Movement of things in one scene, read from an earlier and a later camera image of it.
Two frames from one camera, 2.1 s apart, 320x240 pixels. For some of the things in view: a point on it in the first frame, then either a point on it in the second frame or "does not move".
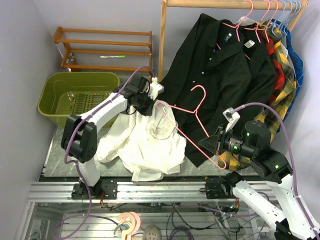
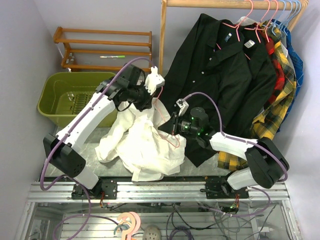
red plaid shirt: (278, 89) does not move
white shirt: (149, 146) does not move
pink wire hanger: (196, 112) -> (166, 122)
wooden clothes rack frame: (299, 5) does not move
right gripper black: (215, 143) -> (171, 127)
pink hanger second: (255, 29) does not move
